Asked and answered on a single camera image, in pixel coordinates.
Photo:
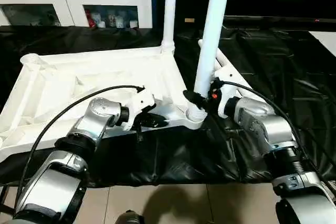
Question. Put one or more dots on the white flat board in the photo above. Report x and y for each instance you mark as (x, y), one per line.
(325, 41)

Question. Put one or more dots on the grey left robot leg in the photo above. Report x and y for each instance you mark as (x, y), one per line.
(128, 217)

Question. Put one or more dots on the black work mat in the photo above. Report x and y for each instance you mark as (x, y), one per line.
(273, 77)

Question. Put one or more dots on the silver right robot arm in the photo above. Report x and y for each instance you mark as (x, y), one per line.
(273, 135)

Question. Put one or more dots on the black flat screen panel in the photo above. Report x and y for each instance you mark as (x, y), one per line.
(278, 20)

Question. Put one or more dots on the small yellow tag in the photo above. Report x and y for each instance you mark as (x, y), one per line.
(189, 20)

